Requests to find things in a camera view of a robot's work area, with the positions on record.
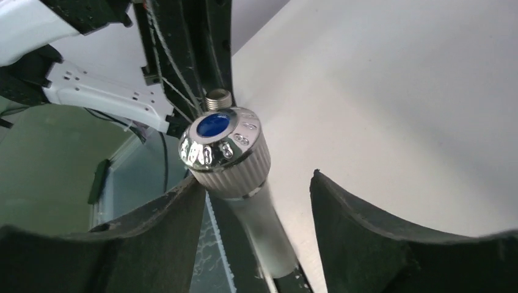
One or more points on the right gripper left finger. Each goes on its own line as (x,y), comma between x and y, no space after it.
(150,249)

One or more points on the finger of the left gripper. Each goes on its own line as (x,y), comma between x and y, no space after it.
(218,18)
(176,36)

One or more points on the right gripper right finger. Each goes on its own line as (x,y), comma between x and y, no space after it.
(364,248)

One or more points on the metal tee pipe fitting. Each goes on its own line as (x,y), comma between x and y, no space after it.
(218,99)

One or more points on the white plastic water faucet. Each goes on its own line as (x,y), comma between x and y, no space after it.
(227,153)

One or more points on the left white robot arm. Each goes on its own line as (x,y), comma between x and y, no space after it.
(35,73)

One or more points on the white slotted cable duct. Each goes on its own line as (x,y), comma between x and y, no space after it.
(229,276)

